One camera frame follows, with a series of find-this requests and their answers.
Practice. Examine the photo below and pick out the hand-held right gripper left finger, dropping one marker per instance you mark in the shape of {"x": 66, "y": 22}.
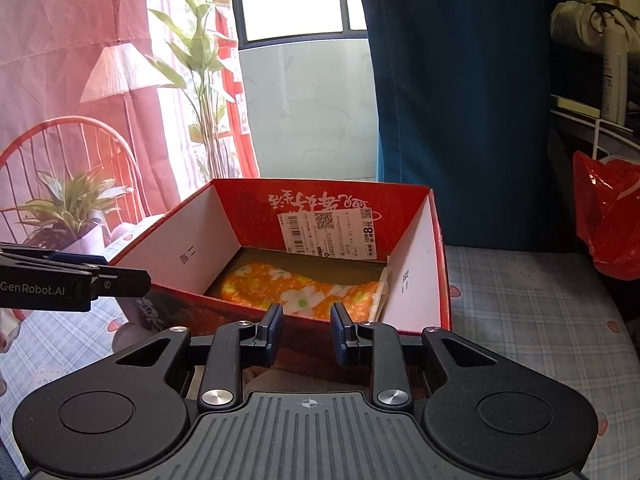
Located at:
{"x": 272, "y": 330}

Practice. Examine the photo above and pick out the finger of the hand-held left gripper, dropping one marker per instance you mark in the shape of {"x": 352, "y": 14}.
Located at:
{"x": 122, "y": 282}
{"x": 75, "y": 258}

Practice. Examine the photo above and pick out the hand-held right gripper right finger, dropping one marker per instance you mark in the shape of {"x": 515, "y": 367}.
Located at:
{"x": 342, "y": 332}

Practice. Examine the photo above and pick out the red cardboard box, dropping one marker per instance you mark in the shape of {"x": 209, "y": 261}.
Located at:
{"x": 250, "y": 205}

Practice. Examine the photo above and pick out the orange floral cloth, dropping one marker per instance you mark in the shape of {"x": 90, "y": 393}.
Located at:
{"x": 300, "y": 295}

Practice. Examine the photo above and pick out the white paper label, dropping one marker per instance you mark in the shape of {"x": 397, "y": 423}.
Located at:
{"x": 327, "y": 232}

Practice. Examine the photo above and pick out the checked bed sheet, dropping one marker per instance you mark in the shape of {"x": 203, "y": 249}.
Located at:
{"x": 525, "y": 300}

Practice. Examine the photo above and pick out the pink printed curtain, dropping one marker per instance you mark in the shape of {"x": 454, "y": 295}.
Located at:
{"x": 50, "y": 35}

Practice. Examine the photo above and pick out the blue curtain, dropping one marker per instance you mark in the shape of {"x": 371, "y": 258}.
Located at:
{"x": 450, "y": 85}

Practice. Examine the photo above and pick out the red plastic bag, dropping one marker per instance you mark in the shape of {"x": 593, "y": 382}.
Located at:
{"x": 610, "y": 210}

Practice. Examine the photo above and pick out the window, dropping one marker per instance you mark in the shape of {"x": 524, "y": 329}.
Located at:
{"x": 285, "y": 0}

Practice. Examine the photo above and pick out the white bottle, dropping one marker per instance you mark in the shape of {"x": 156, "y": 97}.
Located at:
{"x": 614, "y": 75}

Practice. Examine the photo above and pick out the cream cloth bag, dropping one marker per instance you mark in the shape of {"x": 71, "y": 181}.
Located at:
{"x": 575, "y": 22}

